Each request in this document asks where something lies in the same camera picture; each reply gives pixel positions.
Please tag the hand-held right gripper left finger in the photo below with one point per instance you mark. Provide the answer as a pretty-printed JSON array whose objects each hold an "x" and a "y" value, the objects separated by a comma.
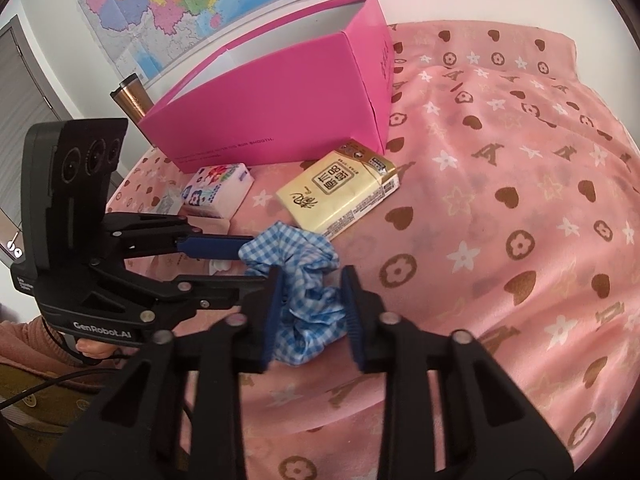
[{"x": 274, "y": 320}]

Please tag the olive printed cloth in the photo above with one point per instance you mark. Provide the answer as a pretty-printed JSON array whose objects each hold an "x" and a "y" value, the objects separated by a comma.
[{"x": 50, "y": 410}]

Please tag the person's left forearm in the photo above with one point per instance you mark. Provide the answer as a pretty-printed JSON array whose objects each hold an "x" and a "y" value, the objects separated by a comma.
[{"x": 30, "y": 350}]

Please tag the blue gingham scrunchie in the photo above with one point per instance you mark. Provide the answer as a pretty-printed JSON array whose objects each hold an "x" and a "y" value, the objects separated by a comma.
[{"x": 305, "y": 265}]

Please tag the yellow tissue pack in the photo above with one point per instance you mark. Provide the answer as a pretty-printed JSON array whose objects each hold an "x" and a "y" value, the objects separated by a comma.
[{"x": 335, "y": 190}]

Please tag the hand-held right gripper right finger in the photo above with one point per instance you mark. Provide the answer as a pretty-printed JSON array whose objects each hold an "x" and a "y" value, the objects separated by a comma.
[{"x": 356, "y": 325}]

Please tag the floral tissue pack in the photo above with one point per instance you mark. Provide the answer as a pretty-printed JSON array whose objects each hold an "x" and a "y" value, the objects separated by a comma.
[{"x": 217, "y": 190}]

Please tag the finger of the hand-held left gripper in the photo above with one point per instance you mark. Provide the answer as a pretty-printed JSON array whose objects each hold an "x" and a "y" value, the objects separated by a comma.
[
  {"x": 215, "y": 246},
  {"x": 215, "y": 290}
]

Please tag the person's left hand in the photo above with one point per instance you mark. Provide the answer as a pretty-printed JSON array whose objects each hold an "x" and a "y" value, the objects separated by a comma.
[{"x": 95, "y": 352}]

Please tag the grey door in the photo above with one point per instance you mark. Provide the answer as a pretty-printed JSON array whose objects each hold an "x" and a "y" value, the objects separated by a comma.
[{"x": 25, "y": 85}]

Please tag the colourful wall map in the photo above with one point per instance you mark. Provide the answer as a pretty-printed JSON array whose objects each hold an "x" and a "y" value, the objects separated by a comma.
[{"x": 175, "y": 0}]

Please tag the copper travel tumbler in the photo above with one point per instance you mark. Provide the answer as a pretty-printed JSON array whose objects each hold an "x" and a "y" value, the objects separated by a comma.
[{"x": 132, "y": 105}]

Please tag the pink cardboard box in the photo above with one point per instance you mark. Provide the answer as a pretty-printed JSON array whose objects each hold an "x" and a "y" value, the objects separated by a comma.
[{"x": 275, "y": 105}]

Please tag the pale green packet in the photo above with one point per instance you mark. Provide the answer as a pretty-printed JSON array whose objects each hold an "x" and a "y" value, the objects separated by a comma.
[{"x": 167, "y": 202}]

